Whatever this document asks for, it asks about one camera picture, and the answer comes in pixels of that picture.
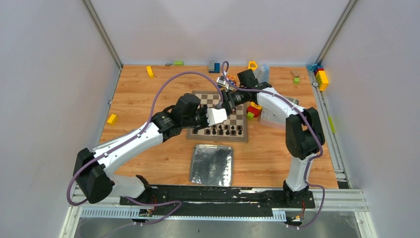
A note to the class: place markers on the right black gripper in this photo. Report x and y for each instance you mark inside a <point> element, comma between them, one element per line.
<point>229,105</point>

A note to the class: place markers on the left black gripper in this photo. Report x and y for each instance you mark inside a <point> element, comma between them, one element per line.
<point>203,119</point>

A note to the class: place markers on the wooden chessboard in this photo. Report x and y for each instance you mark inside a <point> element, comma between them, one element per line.
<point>238,118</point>

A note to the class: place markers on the red yellow blue block toy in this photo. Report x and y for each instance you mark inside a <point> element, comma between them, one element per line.
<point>253,110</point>

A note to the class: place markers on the silver tray white pieces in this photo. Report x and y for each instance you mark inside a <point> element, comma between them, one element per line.
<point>272,120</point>

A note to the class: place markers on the translucent blue plastic container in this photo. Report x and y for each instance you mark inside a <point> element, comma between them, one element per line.
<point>262,73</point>

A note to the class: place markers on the silver tray black pieces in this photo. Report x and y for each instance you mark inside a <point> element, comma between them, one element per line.
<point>212,165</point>

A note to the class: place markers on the colourful toy car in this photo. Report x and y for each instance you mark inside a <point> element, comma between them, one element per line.
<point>231,80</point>

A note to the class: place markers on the grey cylinder tube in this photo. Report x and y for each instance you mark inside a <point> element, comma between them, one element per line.
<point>106,143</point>

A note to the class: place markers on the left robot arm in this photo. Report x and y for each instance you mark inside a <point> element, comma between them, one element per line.
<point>94,172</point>

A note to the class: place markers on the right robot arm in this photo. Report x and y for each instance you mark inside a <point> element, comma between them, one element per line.
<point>304,136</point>

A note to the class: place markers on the blue grey block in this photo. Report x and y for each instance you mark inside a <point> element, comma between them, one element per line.
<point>213,67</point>

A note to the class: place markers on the yellow block far left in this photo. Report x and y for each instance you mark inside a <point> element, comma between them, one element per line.
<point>150,72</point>

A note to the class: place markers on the wooden brown block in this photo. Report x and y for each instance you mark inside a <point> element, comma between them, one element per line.
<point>295,73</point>

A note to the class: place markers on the yellow block left edge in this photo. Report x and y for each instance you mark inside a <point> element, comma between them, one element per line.
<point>112,119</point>

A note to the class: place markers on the yellow red blue brick stack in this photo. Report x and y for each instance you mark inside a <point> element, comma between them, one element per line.
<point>320,75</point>

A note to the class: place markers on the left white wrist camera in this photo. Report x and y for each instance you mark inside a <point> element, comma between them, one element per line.
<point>216,116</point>

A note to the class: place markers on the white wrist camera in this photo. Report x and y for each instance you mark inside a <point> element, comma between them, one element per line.
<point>216,116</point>
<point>221,82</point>

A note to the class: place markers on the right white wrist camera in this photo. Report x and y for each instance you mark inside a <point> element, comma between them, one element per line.
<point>221,82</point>

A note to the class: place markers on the yellow triangular frame toy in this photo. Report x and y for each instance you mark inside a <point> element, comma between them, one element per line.
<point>252,65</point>

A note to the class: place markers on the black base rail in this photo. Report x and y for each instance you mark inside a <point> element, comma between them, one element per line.
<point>224,203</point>

